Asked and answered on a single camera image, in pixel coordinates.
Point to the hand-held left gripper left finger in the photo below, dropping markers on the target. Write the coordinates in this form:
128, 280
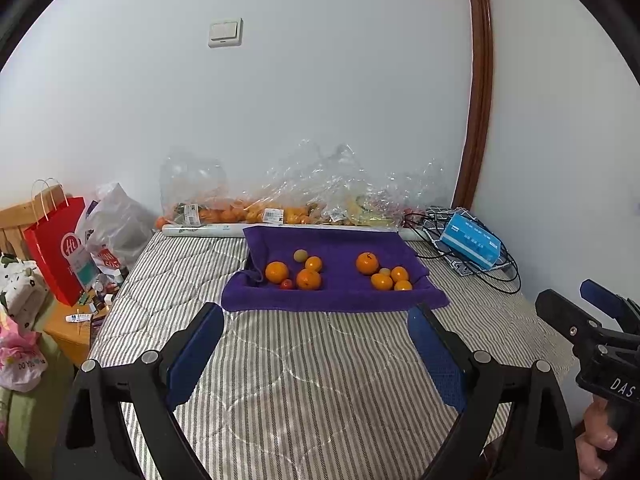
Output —
195, 355

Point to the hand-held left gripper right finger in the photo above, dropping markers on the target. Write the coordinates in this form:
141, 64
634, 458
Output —
437, 360

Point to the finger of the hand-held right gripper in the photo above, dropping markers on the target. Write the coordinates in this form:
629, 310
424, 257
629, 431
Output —
600, 292
560, 307

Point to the small orange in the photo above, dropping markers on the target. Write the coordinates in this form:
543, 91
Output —
403, 286

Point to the small green fruit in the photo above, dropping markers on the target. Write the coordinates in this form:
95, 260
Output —
300, 255
384, 271

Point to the red cherry tomato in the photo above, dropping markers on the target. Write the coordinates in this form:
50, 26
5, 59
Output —
286, 284

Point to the purple towel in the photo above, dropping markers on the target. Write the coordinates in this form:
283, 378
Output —
340, 295

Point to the person's right hand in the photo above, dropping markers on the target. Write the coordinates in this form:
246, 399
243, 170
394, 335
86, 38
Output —
595, 440

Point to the blue tissue box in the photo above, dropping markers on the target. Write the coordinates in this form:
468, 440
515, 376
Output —
470, 240

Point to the striped mattress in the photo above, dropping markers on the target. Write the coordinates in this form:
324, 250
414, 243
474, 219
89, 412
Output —
310, 385

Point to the small white tube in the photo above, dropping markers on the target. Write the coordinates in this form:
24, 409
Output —
80, 317

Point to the white paper roll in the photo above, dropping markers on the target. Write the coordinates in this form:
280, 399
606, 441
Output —
200, 230

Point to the wooden nightstand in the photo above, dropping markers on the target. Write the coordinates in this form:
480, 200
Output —
65, 335

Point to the white plastic bag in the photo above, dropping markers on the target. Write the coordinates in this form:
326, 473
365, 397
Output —
120, 225

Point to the green bedsheet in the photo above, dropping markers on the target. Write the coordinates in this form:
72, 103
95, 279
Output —
45, 400

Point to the red paper bag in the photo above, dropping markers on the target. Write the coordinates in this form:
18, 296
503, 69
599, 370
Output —
55, 260

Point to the pink printed bag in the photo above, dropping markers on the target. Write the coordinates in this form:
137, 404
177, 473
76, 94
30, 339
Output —
22, 360

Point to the clear bag of red fruit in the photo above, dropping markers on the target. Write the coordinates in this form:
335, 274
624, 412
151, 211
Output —
420, 185

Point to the clear bag of yellow fruit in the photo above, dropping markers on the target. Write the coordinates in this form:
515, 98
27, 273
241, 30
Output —
360, 195

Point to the white floral cloth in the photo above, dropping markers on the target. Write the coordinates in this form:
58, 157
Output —
20, 285

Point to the wooden slatted chair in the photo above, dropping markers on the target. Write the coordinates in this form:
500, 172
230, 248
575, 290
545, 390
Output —
12, 225

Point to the brown wooden door frame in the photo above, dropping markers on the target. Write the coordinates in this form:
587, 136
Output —
480, 85

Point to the white light switch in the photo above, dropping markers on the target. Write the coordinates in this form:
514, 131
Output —
225, 33

